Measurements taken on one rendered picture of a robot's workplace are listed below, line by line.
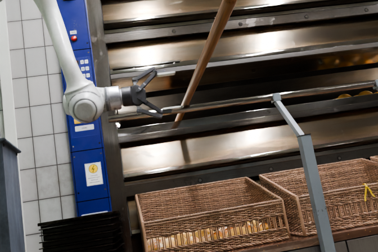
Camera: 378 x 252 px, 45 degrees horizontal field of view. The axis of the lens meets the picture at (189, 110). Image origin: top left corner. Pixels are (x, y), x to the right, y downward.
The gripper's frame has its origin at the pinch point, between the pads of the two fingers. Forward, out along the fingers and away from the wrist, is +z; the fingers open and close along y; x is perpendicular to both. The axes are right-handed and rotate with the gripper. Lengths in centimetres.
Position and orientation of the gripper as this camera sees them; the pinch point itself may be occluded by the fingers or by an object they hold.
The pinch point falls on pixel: (174, 90)
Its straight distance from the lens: 172.0
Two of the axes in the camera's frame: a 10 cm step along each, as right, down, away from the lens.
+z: 9.8, -1.4, 1.4
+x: 1.0, -2.2, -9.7
